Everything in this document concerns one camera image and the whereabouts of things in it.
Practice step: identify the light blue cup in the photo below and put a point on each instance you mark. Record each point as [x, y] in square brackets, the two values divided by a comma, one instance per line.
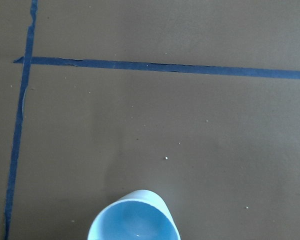
[139, 215]

